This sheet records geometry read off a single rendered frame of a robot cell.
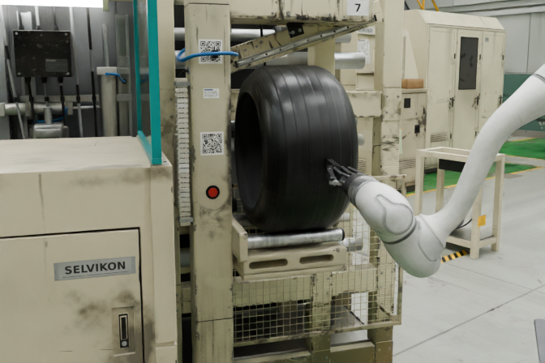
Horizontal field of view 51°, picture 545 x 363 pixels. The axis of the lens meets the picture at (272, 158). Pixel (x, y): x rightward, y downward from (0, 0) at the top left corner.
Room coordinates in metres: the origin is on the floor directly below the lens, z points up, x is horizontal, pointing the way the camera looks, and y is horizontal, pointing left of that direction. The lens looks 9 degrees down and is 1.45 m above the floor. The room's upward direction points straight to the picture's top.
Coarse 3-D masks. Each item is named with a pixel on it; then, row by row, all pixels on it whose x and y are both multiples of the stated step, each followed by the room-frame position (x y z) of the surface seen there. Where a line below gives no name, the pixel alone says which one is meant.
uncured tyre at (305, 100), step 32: (256, 96) 1.81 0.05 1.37; (288, 96) 1.74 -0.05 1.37; (320, 96) 1.76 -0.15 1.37; (256, 128) 2.21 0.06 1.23; (288, 128) 1.68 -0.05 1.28; (320, 128) 1.71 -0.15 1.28; (352, 128) 1.75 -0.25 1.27; (256, 160) 2.20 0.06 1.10; (288, 160) 1.66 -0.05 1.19; (320, 160) 1.69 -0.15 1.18; (352, 160) 1.73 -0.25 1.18; (256, 192) 2.13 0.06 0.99; (288, 192) 1.68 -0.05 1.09; (320, 192) 1.71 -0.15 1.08; (256, 224) 1.86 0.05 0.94; (288, 224) 1.76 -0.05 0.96; (320, 224) 1.81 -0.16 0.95
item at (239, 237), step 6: (234, 222) 1.84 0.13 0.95; (234, 228) 1.78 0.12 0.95; (240, 228) 1.76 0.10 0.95; (234, 234) 1.78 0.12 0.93; (240, 234) 1.71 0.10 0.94; (246, 234) 1.72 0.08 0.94; (234, 240) 1.78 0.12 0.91; (240, 240) 1.71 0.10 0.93; (246, 240) 1.72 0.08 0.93; (234, 246) 1.78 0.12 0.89; (240, 246) 1.71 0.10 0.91; (246, 246) 1.72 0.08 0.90; (234, 252) 1.78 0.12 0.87; (240, 252) 1.71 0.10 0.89; (246, 252) 1.72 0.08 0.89; (240, 258) 1.71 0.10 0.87; (246, 258) 1.72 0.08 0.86
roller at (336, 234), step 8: (288, 232) 1.82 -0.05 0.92; (296, 232) 1.82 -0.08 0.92; (304, 232) 1.82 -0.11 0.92; (312, 232) 1.83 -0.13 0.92; (320, 232) 1.83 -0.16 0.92; (328, 232) 1.84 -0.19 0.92; (336, 232) 1.85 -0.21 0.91; (344, 232) 1.86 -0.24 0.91; (248, 240) 1.76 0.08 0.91; (256, 240) 1.77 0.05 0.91; (264, 240) 1.77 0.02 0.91; (272, 240) 1.78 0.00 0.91; (280, 240) 1.79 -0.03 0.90; (288, 240) 1.79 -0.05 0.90; (296, 240) 1.80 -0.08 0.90; (304, 240) 1.81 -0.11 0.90; (312, 240) 1.82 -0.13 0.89; (320, 240) 1.83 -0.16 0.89; (328, 240) 1.84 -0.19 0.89; (336, 240) 1.85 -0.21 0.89; (248, 248) 1.76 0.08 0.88; (256, 248) 1.78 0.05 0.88
